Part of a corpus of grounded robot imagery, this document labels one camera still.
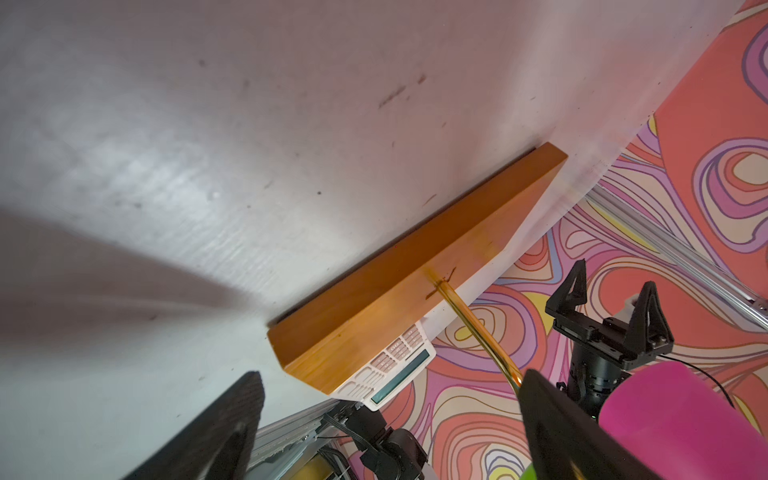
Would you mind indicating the gold wire rack wooden base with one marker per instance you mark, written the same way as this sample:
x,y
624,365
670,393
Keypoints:
x,y
331,337

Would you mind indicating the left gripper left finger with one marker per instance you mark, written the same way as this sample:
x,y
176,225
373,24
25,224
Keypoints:
x,y
218,443

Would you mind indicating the magenta wine glass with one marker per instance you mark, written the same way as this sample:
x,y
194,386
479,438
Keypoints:
x,y
675,424

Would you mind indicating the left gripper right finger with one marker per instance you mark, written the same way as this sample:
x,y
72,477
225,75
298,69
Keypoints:
x,y
565,443

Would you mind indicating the pink calculator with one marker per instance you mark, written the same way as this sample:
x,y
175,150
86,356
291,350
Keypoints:
x,y
390,371

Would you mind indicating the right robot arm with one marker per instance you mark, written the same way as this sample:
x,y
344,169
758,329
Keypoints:
x,y
591,379

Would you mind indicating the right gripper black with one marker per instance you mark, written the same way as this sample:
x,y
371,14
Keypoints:
x,y
625,344

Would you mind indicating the green wine glass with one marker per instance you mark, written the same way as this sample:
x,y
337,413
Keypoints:
x,y
529,473

